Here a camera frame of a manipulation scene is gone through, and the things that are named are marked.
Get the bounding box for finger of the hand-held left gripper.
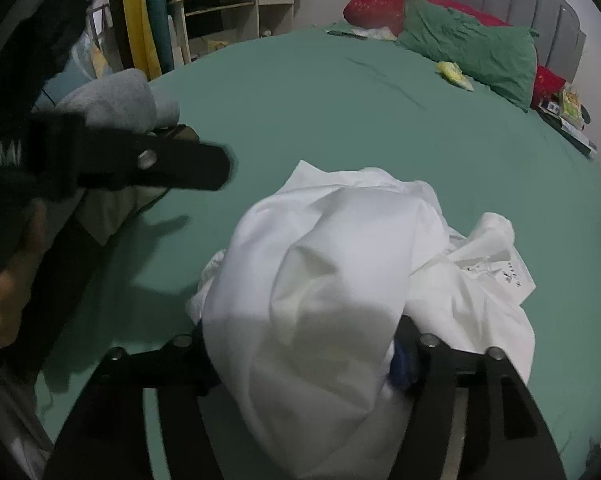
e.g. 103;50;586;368
75;130;234;192

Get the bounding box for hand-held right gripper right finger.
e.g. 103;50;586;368
390;314;568;480

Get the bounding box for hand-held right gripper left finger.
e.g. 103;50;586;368
43;332;226;480

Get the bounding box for white hoodie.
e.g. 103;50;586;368
188;160;537;480

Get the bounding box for person's left hand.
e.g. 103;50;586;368
0;259;37;349

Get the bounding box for olive folded garment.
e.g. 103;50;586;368
78;124;201;246

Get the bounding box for grey folded garment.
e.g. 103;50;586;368
53;67;181;133

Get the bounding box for light blue bin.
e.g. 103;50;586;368
30;25;124;113

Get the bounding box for teal curtain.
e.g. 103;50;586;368
148;0;177;73

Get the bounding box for yellow curtain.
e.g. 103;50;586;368
120;0;162;81

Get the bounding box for light wooden desk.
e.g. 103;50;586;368
168;0;302;64

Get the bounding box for person's white pants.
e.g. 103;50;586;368
0;375;56;480

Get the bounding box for white crumpled tissue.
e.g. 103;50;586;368
353;26;397;42

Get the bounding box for red patterned pillow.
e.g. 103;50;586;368
343;0;513;28
531;64;567;107

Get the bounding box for small yellow cloth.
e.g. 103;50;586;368
435;61;475;92

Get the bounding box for stack of books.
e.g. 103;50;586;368
537;100;599;157

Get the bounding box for green pillow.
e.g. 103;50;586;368
395;0;540;112

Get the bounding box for yellow snack packet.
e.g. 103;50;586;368
559;85;585;128

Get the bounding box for grey padded headboard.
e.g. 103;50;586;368
367;0;587;82

